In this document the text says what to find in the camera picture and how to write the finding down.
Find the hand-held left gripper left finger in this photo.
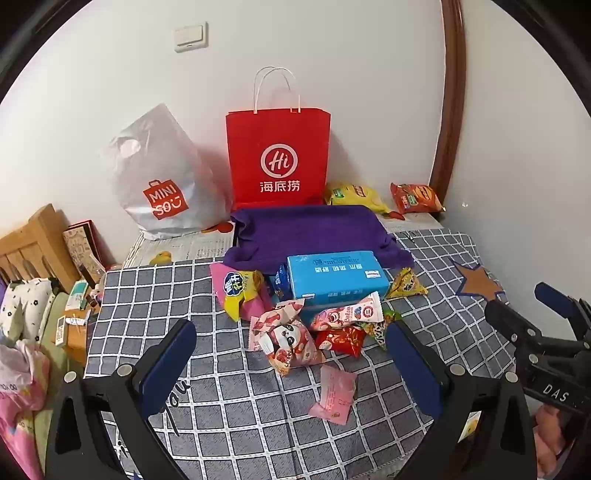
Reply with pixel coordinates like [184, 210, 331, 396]
[45, 318, 197, 480]

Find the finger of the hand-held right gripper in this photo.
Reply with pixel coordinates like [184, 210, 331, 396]
[484, 299, 546, 359]
[534, 282, 591, 341]

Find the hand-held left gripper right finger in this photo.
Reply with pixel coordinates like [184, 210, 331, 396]
[385, 319, 539, 480]

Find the yellow green snack packet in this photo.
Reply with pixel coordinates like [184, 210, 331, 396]
[385, 268, 429, 300]
[355, 309, 402, 352]

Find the red gold snack packet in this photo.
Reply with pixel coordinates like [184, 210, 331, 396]
[315, 325, 366, 358]

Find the long pink lollipop packet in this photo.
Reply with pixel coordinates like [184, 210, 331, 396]
[310, 291, 385, 332]

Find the yellow pink snack packet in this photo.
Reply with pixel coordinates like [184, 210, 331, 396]
[210, 262, 274, 322]

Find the pale pink snack packet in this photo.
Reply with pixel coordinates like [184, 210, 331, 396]
[277, 332, 326, 377]

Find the strawberry print snack packet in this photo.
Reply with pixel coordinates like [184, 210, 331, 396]
[249, 298, 306, 344]

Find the panda print snack packet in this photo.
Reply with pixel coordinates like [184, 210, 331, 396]
[256, 320, 315, 370]

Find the purple cloth lined box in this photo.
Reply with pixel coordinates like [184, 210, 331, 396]
[224, 205, 414, 273]

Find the pink peach snack packet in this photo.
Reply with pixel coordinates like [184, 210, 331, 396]
[308, 364, 358, 426]

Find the wooden nightstand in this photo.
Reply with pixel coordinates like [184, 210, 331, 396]
[60, 305, 100, 367]

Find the grey checked blanket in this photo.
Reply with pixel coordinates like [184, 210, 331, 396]
[83, 228, 522, 480]

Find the teal white box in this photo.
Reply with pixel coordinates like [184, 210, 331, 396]
[65, 279, 90, 310]

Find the blue tissue pack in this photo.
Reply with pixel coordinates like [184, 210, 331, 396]
[287, 250, 391, 315]

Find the small blue snack packet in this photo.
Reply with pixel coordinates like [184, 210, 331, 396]
[270, 264, 293, 303]

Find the patterned box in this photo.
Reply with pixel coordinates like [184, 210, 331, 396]
[62, 220, 112, 282]

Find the pink plastic bag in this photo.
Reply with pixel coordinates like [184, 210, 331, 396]
[0, 342, 51, 476]

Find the orange chip bag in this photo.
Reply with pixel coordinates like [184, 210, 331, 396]
[390, 182, 446, 215]

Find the floral pillow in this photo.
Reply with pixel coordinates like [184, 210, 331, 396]
[0, 277, 56, 342]

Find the wooden headboard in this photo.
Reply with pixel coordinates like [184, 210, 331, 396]
[0, 203, 81, 294]

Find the yellow chip bag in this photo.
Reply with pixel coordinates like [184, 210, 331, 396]
[323, 182, 393, 215]

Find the white plastic bag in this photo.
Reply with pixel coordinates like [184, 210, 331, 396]
[107, 104, 234, 241]

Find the red paper bag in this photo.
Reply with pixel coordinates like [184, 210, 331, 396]
[225, 67, 332, 210]

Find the brown wooden door frame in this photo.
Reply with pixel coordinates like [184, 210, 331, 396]
[427, 0, 467, 213]

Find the white light switch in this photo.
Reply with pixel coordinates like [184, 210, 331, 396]
[173, 23, 209, 52]

